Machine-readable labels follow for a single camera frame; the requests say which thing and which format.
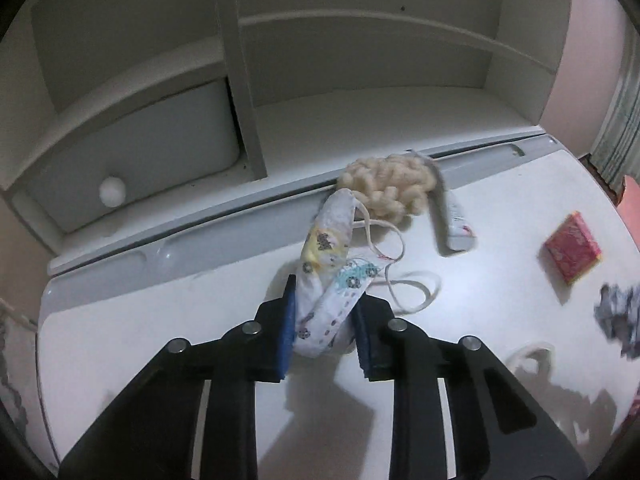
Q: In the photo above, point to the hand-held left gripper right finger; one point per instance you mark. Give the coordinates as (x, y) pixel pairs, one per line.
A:
(362, 342)

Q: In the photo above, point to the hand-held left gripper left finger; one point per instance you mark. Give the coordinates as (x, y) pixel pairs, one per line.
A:
(287, 332)

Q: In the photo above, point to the car printed face mask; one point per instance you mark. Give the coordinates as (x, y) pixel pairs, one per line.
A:
(325, 255)

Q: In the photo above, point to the white tube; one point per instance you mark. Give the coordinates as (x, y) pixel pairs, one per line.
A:
(452, 220)

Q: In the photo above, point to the cream fluffy yarn bundle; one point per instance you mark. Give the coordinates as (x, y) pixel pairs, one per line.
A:
(385, 185)

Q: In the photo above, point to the white drawer with round knob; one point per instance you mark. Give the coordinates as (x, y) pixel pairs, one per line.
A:
(150, 150)

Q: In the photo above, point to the small red box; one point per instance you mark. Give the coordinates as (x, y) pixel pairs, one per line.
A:
(572, 247)

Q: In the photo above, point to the crumpled grey cloth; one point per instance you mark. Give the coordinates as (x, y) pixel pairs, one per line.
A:
(620, 315)

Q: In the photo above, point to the white desk hutch shelf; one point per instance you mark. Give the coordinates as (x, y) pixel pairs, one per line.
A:
(375, 60)

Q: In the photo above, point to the pink cloth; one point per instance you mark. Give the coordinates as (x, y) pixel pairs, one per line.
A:
(631, 197)

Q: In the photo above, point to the pale patterned curtain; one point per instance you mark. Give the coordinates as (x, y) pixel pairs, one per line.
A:
(622, 120)

